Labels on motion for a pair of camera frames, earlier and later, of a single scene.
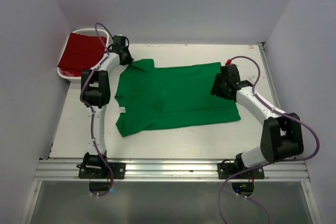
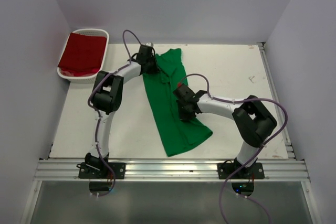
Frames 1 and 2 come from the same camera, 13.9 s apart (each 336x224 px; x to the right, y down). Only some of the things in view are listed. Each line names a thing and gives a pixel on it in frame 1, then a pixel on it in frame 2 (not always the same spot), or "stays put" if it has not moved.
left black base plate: (118, 170) stays put
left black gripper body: (127, 57) → (151, 66)
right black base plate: (226, 170) stays put
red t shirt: (81, 53) stays put
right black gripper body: (219, 91) → (186, 111)
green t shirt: (150, 97) → (176, 133)
